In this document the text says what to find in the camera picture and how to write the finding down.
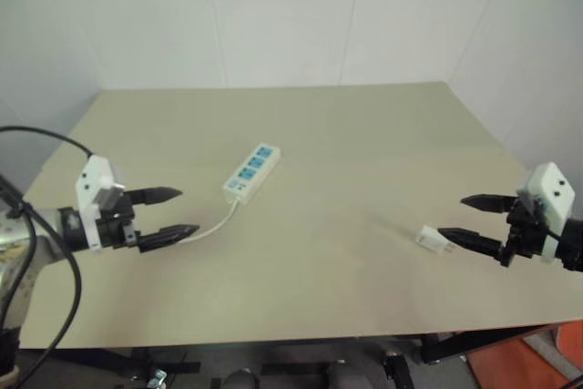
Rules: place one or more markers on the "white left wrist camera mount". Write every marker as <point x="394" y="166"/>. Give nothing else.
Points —
<point x="93" y="175"/>

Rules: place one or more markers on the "orange object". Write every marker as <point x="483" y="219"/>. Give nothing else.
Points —
<point x="537" y="361"/>

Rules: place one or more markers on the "white power strip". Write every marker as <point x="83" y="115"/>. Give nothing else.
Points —
<point x="250" y="175"/>

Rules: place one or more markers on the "white plug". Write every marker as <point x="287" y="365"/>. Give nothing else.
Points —
<point x="428" y="238"/>

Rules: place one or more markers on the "dark rounded shape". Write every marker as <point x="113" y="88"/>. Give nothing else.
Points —
<point x="241" y="380"/>

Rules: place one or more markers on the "black table frame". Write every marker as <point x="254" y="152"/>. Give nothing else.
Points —
<point x="478" y="341"/>

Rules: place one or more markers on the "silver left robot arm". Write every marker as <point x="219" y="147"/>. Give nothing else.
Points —
<point x="43" y="225"/>

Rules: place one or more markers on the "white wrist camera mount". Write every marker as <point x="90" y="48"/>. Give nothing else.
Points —
<point x="553" y="188"/>
<point x="93" y="175"/>

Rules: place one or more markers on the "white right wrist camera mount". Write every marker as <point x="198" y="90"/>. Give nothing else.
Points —
<point x="553" y="188"/>

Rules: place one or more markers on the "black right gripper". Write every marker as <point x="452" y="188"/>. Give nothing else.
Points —
<point x="524" y="234"/>

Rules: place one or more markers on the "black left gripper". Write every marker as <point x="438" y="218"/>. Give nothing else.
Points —
<point x="114" y="227"/>

